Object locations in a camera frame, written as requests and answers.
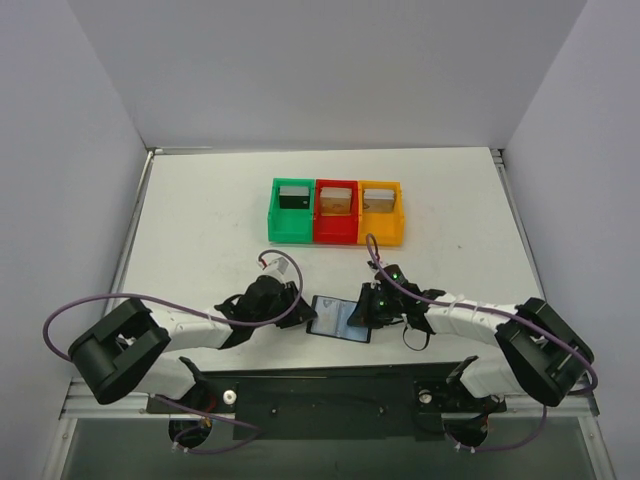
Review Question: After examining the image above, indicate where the white VIP card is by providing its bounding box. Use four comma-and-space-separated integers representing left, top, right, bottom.
314, 297, 341, 335

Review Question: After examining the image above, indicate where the black leather card holder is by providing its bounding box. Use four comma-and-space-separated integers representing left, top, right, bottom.
306, 295, 371, 344

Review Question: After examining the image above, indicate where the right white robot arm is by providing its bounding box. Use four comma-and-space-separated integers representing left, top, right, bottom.
347, 264, 594, 407

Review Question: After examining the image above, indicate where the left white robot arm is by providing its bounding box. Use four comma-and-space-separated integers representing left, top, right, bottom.
68, 275, 317, 405

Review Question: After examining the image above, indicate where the black card stack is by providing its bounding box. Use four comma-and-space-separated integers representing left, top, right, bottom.
278, 185, 311, 210

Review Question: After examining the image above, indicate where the brown card stack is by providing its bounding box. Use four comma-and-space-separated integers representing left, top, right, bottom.
319, 187, 352, 216

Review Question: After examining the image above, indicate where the green plastic bin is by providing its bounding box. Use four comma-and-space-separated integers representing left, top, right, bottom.
267, 178, 315, 244

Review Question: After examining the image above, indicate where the orange plastic bin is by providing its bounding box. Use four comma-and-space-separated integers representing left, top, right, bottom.
357, 180, 405, 247

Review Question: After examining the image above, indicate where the red plastic bin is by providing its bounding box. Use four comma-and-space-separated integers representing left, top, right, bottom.
313, 179, 360, 245

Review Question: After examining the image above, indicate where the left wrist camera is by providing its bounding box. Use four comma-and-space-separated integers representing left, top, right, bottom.
265, 257, 289, 276

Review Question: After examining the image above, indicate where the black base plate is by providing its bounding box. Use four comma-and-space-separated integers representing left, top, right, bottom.
147, 363, 506, 441

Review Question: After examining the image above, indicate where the aluminium frame rail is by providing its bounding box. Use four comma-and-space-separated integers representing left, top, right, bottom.
57, 147, 156, 421

